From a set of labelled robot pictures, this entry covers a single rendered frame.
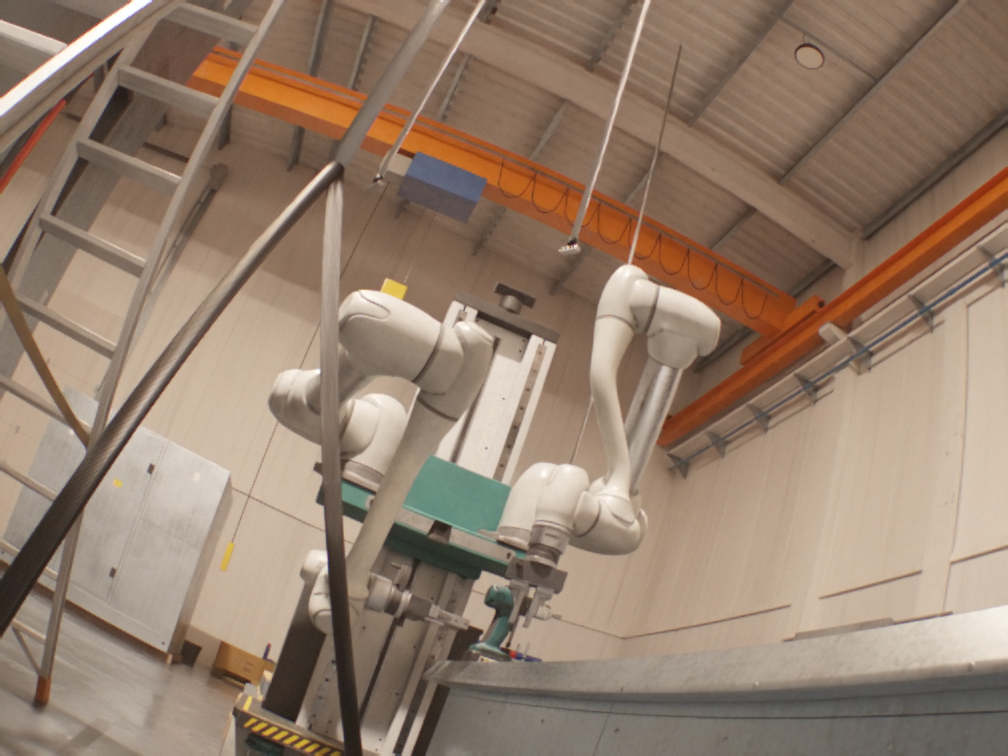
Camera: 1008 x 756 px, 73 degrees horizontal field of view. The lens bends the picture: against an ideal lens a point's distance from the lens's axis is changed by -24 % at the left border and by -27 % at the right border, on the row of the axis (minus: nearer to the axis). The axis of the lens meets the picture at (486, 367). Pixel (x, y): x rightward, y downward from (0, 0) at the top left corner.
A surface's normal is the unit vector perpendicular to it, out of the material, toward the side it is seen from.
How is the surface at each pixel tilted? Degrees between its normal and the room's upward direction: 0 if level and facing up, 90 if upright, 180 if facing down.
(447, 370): 124
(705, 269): 90
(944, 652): 67
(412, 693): 90
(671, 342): 141
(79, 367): 90
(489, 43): 90
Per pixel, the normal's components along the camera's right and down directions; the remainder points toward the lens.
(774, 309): 0.27, -0.34
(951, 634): -0.70, -0.71
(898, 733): -0.89, -0.41
